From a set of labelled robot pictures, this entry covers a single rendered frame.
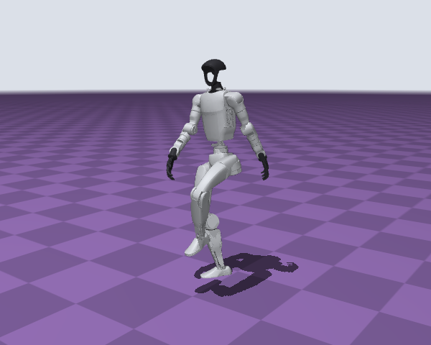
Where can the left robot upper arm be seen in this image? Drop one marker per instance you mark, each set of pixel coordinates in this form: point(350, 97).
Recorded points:
point(236, 101)

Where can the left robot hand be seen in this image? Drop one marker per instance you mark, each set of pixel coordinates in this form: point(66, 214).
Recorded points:
point(263, 159)

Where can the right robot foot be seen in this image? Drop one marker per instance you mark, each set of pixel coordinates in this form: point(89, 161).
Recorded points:
point(217, 273)

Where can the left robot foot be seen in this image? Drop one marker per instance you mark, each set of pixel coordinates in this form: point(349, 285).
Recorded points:
point(197, 245)

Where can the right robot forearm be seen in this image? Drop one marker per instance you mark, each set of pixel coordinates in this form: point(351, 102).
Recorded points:
point(181, 142)

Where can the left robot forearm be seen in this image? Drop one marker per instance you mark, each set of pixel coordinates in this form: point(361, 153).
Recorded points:
point(255, 142)

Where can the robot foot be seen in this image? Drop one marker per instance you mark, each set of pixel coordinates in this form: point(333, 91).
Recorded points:
point(197, 245)
point(217, 273)

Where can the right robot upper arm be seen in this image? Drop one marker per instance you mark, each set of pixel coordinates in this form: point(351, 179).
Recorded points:
point(195, 114)

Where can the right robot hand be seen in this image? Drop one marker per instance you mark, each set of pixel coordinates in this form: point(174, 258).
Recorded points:
point(172, 156)

